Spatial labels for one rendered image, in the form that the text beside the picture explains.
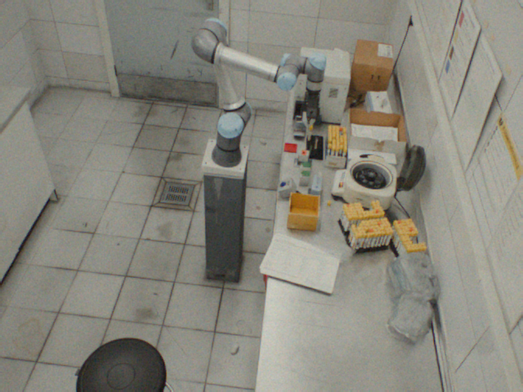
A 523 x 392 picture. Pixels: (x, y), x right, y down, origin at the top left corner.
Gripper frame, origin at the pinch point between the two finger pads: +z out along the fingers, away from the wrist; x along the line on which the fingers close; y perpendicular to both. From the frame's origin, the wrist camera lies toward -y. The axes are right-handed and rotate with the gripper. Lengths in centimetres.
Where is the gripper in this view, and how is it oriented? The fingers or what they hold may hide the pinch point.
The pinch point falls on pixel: (307, 125)
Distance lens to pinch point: 239.7
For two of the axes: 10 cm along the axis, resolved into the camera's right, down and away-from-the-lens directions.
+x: -9.9, -1.4, 0.6
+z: -0.6, 7.1, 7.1
